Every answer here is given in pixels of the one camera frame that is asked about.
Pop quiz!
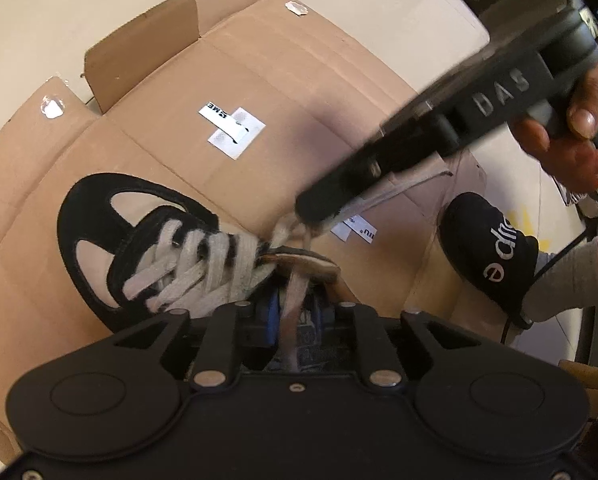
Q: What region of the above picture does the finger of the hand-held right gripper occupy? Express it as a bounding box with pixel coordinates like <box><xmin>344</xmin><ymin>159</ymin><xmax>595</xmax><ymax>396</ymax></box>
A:
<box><xmin>295</xmin><ymin>124</ymin><xmax>451</xmax><ymax>234</ymax></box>

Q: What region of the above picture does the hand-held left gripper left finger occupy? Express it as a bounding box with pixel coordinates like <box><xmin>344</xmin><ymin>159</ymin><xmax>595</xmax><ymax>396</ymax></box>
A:
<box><xmin>111</xmin><ymin>296</ymin><xmax>282</xmax><ymax>392</ymax></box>

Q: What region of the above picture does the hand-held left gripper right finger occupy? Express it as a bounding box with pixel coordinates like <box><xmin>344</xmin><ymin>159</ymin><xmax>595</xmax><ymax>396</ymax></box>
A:
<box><xmin>310</xmin><ymin>299</ymin><xmax>483</xmax><ymax>392</ymax></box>

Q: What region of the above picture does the white shoelace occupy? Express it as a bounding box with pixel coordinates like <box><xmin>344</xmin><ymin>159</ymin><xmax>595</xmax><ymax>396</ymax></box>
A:
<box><xmin>124</xmin><ymin>167</ymin><xmax>452</xmax><ymax>373</ymax></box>

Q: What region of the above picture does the black and white shoe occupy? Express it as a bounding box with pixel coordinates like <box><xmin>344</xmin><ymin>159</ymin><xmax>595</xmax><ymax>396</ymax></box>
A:
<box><xmin>56</xmin><ymin>172</ymin><xmax>357</xmax><ymax>376</ymax></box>

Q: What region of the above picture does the person's right hand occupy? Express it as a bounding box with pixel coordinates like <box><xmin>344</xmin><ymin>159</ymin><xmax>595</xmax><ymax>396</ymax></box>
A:
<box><xmin>510</xmin><ymin>51</ymin><xmax>598</xmax><ymax>196</ymax></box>

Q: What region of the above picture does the white shipping label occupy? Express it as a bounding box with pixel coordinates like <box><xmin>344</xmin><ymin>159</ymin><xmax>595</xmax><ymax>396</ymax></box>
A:
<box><xmin>198</xmin><ymin>101</ymin><xmax>266</xmax><ymax>161</ymax></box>
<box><xmin>330</xmin><ymin>212</ymin><xmax>380</xmax><ymax>245</ymax></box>

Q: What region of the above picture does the flattened cardboard box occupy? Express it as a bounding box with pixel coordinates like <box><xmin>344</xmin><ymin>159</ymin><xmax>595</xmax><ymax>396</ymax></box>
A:
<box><xmin>0</xmin><ymin>0</ymin><xmax>490</xmax><ymax>466</ymax></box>

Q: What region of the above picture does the black object white mark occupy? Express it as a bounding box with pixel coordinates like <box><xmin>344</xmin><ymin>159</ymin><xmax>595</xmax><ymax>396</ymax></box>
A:
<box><xmin>439</xmin><ymin>192</ymin><xmax>540</xmax><ymax>321</ymax></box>

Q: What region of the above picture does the black metal bar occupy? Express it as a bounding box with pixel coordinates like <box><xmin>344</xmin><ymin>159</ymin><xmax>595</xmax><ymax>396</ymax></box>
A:
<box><xmin>578</xmin><ymin>305</ymin><xmax>598</xmax><ymax>367</ymax></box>

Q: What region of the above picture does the black cable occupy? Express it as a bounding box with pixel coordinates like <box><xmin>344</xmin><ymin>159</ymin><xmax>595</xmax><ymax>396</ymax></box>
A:
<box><xmin>499</xmin><ymin>187</ymin><xmax>598</xmax><ymax>348</ymax></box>

